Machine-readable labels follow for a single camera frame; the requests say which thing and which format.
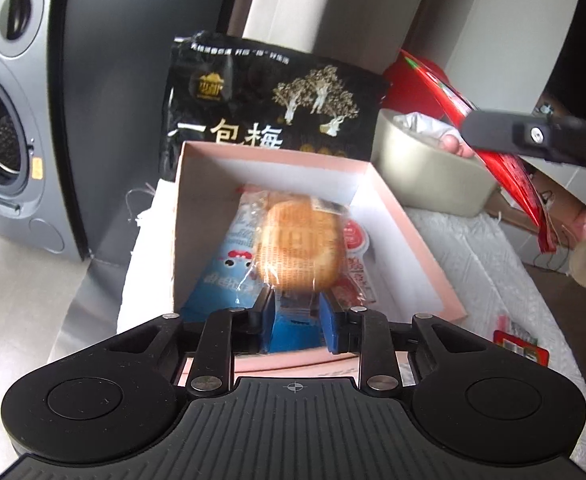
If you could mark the blue snack packet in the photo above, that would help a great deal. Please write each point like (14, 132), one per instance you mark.
(223, 280)

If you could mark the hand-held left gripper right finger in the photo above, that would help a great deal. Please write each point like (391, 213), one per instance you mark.
(330, 325)

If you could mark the pink cardboard box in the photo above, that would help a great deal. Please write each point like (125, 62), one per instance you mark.
(208, 200)

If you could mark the grey washing machine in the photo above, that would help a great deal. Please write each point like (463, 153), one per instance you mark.
(3, 110)

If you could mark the black snack bag gold tree print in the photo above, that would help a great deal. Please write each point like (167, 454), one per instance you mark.
(253, 90)

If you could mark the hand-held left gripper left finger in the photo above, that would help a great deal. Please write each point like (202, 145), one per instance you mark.
(268, 322)

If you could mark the beige tape roll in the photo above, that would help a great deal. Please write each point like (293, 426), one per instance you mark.
(423, 175)

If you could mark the white woven tablecloth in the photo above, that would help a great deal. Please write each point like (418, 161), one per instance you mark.
(473, 260)

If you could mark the crumpled white paper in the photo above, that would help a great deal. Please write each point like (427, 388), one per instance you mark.
(418, 122)

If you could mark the round pastry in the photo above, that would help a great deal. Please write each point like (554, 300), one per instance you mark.
(298, 245)

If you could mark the dark grey panel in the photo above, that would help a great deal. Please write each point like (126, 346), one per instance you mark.
(113, 60)

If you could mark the pink rounded item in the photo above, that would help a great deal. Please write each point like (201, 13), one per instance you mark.
(455, 146)

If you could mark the red and white snack packet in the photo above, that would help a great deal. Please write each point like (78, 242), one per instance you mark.
(358, 240)

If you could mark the tall white cabinet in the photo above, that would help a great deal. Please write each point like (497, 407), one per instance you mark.
(498, 20)

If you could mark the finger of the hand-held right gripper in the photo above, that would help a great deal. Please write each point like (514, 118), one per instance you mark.
(498, 132)

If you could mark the small red snack packet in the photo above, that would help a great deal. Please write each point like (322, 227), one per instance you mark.
(520, 347)

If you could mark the long red snack packet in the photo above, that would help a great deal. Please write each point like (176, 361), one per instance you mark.
(513, 175)

